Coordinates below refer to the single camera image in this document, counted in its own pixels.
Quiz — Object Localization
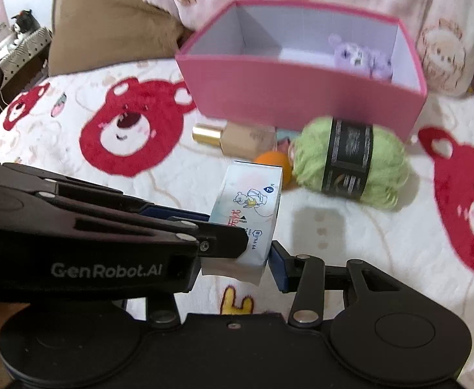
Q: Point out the striped fabric box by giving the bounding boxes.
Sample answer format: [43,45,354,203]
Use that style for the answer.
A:
[0,26,53,90]

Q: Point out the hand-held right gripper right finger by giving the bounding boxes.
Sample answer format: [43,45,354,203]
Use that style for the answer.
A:
[269,240,404,328]

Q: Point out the white tissue pack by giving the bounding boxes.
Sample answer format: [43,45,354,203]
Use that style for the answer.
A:
[202,161,284,286]

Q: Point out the small turquoise item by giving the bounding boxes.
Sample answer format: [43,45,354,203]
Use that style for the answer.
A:
[275,127,302,157]

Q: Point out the red bear printed blanket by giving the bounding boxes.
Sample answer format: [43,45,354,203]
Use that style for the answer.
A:
[0,61,474,317]

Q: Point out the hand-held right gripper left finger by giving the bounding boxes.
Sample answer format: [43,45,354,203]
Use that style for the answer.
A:
[146,294,181,330]

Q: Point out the pink cardboard box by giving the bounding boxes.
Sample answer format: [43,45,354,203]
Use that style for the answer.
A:
[175,0,427,140]

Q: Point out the foundation bottle with gold cap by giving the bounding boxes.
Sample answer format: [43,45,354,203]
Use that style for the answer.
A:
[192,123,278,159]

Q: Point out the purple plush toy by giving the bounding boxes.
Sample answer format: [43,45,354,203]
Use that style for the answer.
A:
[328,34,394,82]

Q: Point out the green yarn ball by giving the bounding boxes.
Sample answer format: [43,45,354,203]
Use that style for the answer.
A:
[291,116,410,210]

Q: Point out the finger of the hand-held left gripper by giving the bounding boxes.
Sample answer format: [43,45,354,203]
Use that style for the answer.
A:
[2,162,212,224]
[0,182,249,261]

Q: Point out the black plush cat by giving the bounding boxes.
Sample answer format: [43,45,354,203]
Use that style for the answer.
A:
[11,9,41,35]

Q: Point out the brown pillow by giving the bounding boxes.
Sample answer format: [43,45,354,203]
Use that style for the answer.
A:
[48,0,195,76]

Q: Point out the orange makeup sponge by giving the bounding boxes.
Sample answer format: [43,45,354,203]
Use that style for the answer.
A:
[254,151,294,189]

